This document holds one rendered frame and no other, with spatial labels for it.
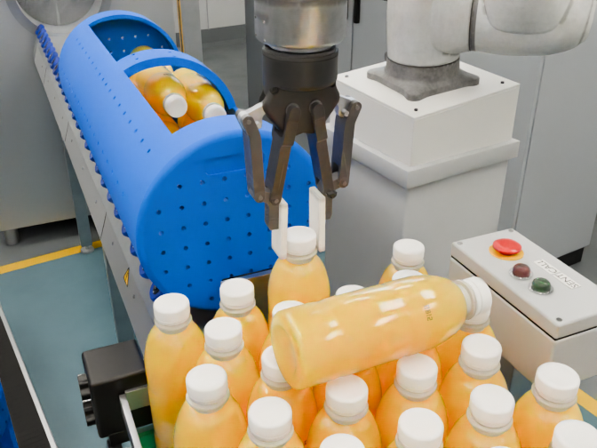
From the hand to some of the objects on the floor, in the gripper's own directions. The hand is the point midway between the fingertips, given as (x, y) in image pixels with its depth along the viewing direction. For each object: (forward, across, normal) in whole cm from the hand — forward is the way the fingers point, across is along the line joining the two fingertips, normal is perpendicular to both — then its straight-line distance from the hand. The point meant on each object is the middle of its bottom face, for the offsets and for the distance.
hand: (298, 223), depth 76 cm
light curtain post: (+120, -29, -161) cm, 203 cm away
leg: (+120, +10, -116) cm, 167 cm away
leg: (+121, +12, -214) cm, 246 cm away
